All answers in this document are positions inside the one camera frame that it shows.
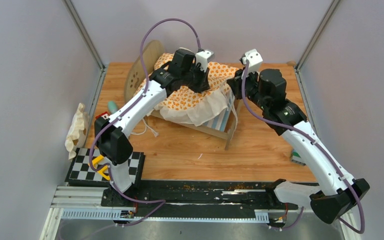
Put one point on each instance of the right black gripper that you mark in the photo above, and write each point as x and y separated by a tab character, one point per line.
236	83

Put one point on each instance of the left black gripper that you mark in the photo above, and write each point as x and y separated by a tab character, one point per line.
203	86

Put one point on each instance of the wooden pet bed frame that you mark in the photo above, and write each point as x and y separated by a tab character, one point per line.
184	107

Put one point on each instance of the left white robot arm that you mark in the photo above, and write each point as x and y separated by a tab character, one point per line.
112	137

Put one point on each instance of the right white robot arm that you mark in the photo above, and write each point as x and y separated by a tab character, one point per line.
304	139

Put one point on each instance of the blue striped mattress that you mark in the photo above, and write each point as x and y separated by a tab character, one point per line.
217	126

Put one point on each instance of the blue green small block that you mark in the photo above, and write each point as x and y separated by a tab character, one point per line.
295	158

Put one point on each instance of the teal cylinder toy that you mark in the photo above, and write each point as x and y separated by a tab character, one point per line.
112	107

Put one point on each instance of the red window toy block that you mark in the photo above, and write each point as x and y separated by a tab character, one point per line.
103	116

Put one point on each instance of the white duck pillow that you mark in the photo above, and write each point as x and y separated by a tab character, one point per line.
77	132

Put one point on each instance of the yellow plastic block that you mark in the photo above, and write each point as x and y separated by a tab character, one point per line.
101	165

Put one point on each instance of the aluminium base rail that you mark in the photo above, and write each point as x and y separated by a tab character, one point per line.
202	201

